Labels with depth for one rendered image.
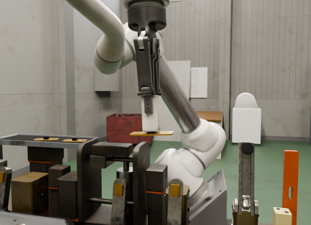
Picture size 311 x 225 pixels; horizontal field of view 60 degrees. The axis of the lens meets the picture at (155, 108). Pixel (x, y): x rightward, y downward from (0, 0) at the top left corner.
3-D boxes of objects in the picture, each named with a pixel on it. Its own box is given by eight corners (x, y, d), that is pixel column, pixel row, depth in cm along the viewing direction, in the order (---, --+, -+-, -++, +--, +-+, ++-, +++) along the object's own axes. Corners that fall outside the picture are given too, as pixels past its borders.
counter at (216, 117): (221, 140, 741) (222, 111, 736) (220, 159, 527) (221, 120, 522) (195, 138, 758) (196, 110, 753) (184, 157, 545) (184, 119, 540)
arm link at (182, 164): (175, 203, 130) (144, 169, 132) (199, 176, 136) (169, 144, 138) (185, 203, 115) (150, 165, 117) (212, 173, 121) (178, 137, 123)
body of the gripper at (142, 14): (133, 16, 57) (135, 60, 57) (121, 2, 49) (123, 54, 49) (168, 12, 56) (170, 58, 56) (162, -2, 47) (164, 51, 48)
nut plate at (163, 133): (128, 135, 52) (128, 129, 52) (133, 133, 56) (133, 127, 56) (171, 135, 50) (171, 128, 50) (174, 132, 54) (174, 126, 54)
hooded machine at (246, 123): (258, 141, 708) (259, 92, 700) (261, 146, 651) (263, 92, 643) (231, 140, 725) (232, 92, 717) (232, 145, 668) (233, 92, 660)
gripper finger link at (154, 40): (157, 37, 52) (156, 35, 50) (158, 96, 51) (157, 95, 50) (137, 39, 52) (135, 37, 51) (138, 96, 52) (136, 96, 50)
